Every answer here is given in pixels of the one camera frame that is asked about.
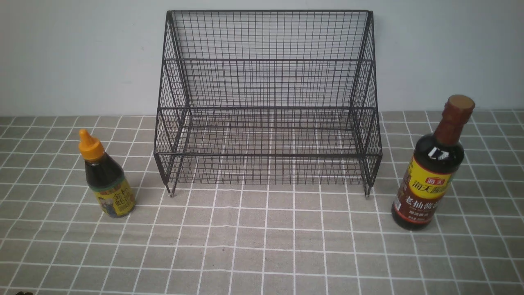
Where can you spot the tall dark soy sauce bottle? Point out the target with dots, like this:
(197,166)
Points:
(435,160)

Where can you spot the small orange-capped sauce bottle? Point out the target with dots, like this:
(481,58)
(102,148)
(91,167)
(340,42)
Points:
(105,177)

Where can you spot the black wire mesh rack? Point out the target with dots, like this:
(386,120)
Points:
(282,97)

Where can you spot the grey checkered tablecloth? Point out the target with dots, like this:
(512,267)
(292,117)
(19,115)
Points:
(255,239)

